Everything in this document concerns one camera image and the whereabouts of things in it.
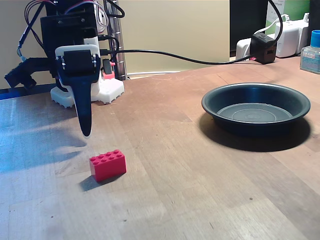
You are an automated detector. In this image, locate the black cube power adapter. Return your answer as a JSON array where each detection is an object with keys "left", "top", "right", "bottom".
[{"left": 250, "top": 32, "right": 278, "bottom": 65}]

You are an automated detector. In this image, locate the blue edge strip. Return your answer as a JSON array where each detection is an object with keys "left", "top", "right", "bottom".
[{"left": 0, "top": 83, "right": 59, "bottom": 101}]

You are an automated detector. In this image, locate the thick black cable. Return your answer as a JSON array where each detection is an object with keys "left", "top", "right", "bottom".
[{"left": 99, "top": 49, "right": 254, "bottom": 65}]

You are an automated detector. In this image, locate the blue-capped clear bottle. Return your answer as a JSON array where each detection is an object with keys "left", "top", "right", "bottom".
[{"left": 299, "top": 29, "right": 320, "bottom": 75}]

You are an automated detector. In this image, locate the black monitor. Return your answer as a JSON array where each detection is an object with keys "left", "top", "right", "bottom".
[{"left": 229, "top": 0, "right": 269, "bottom": 59}]

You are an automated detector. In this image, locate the white coiled cable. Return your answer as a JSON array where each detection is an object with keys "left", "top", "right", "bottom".
[{"left": 265, "top": 13, "right": 291, "bottom": 35}]

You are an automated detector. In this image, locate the red lego block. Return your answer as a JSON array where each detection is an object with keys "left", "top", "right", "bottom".
[{"left": 89, "top": 149, "right": 128, "bottom": 183}]

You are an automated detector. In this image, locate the chrome metal pole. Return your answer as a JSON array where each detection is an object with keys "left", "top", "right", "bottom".
[{"left": 104, "top": 0, "right": 128, "bottom": 81}]

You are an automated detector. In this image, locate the black adapter cable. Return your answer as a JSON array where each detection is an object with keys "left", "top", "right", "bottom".
[{"left": 253, "top": 0, "right": 284, "bottom": 41}]

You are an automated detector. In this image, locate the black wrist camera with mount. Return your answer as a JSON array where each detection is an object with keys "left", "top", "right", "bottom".
[{"left": 4, "top": 57, "right": 55, "bottom": 89}]

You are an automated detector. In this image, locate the dark round metal pan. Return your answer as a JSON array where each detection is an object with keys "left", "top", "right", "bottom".
[{"left": 201, "top": 82, "right": 312, "bottom": 138}]

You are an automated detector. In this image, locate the large white power adapter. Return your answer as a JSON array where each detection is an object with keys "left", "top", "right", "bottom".
[{"left": 274, "top": 21, "right": 301, "bottom": 59}]

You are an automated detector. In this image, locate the green and white box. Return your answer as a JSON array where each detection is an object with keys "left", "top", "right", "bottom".
[{"left": 266, "top": 0, "right": 311, "bottom": 36}]

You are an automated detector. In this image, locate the narrow white power adapter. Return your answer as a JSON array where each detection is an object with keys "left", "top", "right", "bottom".
[{"left": 298, "top": 12, "right": 311, "bottom": 55}]

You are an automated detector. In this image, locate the white power strip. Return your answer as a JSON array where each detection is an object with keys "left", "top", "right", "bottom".
[{"left": 236, "top": 37, "right": 253, "bottom": 61}]

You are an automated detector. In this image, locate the camera cable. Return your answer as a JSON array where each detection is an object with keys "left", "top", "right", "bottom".
[{"left": 16, "top": 0, "right": 49, "bottom": 62}]

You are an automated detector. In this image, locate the red and black table clamp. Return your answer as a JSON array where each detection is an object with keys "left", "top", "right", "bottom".
[{"left": 102, "top": 58, "right": 116, "bottom": 80}]

